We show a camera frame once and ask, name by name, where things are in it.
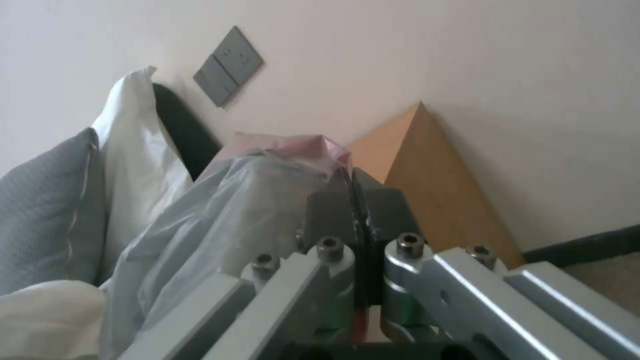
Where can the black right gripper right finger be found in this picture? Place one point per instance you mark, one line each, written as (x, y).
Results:
(450, 292)

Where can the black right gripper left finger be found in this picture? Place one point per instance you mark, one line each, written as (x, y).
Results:
(280, 296)

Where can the translucent plastic garbage bag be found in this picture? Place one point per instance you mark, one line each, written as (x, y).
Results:
(220, 225)

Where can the wooden bedside cabinet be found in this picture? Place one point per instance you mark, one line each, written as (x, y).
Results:
(440, 187)

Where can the black skirting board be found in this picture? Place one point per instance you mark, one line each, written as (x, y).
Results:
(580, 243)

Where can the white pillow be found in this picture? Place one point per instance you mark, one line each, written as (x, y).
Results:
(135, 150)

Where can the white bed sheet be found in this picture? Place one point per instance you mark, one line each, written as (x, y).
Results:
(50, 320)

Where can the grey textured pillow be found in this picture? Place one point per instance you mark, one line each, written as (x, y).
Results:
(47, 213)

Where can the grey wall switch panel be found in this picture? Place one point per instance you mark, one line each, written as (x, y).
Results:
(230, 71)

